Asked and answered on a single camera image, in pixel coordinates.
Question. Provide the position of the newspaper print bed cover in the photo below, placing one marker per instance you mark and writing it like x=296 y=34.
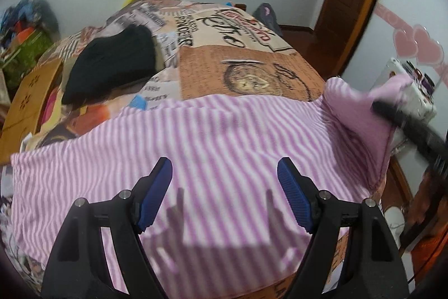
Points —
x=224 y=51

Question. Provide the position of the wooden board with paw cutouts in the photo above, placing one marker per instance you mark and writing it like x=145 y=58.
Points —
x=27 y=108

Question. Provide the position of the pink striped pants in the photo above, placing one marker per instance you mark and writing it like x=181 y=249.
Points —
x=225 y=227

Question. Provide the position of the black folded garment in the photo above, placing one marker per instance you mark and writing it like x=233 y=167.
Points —
x=110 y=62

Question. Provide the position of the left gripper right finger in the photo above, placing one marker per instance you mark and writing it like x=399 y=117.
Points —
x=301 y=193

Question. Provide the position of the green basket of clutter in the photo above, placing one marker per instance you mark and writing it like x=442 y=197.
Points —
x=28 y=29

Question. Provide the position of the white cabinet with stickers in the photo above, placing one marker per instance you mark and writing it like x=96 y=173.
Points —
x=418 y=102

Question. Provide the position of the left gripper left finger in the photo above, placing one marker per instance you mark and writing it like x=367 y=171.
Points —
x=148 y=194

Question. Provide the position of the grey bag on floor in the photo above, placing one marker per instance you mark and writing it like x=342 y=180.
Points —
x=267 y=16

